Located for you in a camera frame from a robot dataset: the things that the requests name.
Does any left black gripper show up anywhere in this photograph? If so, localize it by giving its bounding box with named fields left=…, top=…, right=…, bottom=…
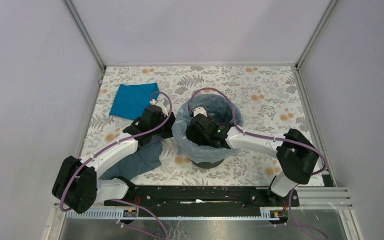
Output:
left=150, top=111, right=185, bottom=139

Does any light blue trash bag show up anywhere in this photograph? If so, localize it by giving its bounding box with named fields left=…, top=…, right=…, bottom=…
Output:
left=171, top=94, right=244, bottom=160

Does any black plastic trash bin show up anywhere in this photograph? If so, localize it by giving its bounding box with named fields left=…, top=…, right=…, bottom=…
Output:
left=190, top=156, right=225, bottom=169

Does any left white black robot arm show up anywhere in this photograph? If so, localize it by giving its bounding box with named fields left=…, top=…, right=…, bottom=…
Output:
left=51, top=104, right=175, bottom=214

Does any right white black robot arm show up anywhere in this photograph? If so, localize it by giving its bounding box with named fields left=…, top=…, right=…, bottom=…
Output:
left=185, top=113, right=319, bottom=206

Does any bright blue trash bag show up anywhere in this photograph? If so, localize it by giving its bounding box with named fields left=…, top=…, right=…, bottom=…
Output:
left=109, top=82, right=159, bottom=120

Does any grey blue trash bag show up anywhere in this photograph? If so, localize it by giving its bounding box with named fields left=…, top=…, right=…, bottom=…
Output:
left=99, top=136, right=163, bottom=181

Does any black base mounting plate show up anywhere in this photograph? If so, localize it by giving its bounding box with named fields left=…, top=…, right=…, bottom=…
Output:
left=104, top=185, right=300, bottom=211

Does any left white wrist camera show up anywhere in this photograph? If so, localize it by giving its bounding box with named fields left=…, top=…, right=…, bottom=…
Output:
left=149, top=99, right=169, bottom=117

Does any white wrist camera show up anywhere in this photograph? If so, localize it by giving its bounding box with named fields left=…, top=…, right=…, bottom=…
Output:
left=192, top=106, right=208, bottom=117
left=149, top=99, right=169, bottom=117

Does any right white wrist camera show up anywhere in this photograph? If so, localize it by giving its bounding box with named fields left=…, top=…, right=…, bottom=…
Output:
left=192, top=106, right=208, bottom=117

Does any white slotted cable duct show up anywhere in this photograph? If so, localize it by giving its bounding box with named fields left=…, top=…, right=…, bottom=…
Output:
left=66, top=205, right=281, bottom=222

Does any left aluminium frame post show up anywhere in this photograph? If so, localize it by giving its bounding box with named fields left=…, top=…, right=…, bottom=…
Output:
left=62, top=0, right=107, bottom=72

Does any aluminium frame post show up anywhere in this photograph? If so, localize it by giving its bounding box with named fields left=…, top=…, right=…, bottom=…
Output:
left=295, top=0, right=339, bottom=69
left=62, top=0, right=107, bottom=72

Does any right aluminium frame post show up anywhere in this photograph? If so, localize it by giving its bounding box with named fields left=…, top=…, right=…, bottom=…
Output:
left=295, top=0, right=339, bottom=69

